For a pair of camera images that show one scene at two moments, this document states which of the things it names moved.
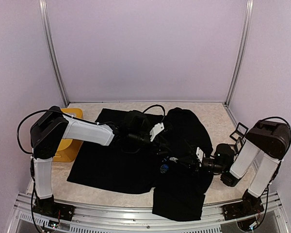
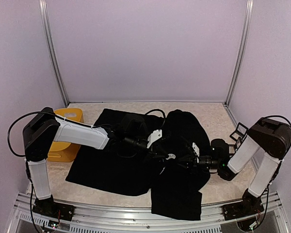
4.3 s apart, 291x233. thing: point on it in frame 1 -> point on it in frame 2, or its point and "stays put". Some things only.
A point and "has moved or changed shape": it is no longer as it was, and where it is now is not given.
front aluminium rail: x=100 y=220 stays put
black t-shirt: x=142 y=159 stays put
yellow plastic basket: x=68 y=149 stays put
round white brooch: x=173 y=159 has moved or changed shape
